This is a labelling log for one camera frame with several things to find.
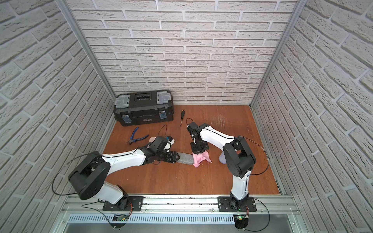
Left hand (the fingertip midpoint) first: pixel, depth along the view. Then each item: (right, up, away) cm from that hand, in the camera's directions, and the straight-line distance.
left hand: (177, 155), depth 87 cm
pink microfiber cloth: (+13, -1, -2) cm, 13 cm away
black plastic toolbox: (-24, +30, +9) cm, 40 cm away
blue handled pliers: (-33, +8, +10) cm, 35 cm away
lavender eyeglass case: (+28, -2, 0) cm, 28 cm away
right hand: (+14, +2, +3) cm, 14 cm away
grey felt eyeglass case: (+5, -1, -2) cm, 6 cm away
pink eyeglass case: (-18, +9, +8) cm, 22 cm away
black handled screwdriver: (+2, +25, +26) cm, 36 cm away
